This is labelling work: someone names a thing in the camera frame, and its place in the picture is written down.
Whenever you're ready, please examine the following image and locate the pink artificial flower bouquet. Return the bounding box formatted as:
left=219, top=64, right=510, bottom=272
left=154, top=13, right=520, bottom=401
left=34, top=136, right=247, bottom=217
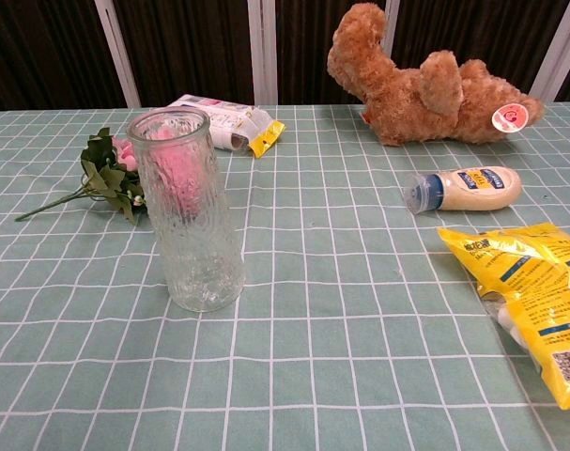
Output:
left=14, top=127, right=147, bottom=226

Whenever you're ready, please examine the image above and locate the clear textured glass vase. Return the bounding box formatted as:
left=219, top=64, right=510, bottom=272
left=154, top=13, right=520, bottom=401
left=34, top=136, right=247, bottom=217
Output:
left=126, top=107, right=246, bottom=314

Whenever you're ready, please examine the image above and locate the green checkered tablecloth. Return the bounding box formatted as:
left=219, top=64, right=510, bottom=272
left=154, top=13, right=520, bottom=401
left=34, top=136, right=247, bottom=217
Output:
left=0, top=101, right=570, bottom=451

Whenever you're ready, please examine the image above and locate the white and yellow package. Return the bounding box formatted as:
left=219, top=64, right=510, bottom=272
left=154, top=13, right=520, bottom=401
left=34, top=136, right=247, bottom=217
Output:
left=165, top=94, right=286, bottom=160

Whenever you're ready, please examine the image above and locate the brown plush teddy bear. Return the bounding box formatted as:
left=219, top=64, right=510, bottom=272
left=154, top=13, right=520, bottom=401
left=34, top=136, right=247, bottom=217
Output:
left=326, top=2, right=547, bottom=148

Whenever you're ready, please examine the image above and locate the mayonnaise squeeze bottle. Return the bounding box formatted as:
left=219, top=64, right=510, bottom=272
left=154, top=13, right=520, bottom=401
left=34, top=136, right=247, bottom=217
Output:
left=402, top=165, right=523, bottom=216

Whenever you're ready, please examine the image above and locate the dark pleated curtain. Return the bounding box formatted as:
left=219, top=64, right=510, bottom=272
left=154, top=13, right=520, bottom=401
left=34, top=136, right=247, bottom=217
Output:
left=0, top=0, right=570, bottom=114

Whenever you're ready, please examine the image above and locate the yellow plastic snack bag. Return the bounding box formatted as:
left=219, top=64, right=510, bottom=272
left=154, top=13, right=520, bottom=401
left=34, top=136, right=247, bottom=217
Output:
left=436, top=222, right=570, bottom=412

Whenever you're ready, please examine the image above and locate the white slotted frame post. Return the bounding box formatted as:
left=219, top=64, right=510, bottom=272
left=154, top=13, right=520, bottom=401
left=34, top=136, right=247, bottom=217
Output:
left=529, top=0, right=570, bottom=103
left=246, top=0, right=279, bottom=106
left=380, top=0, right=402, bottom=55
left=94, top=0, right=142, bottom=109

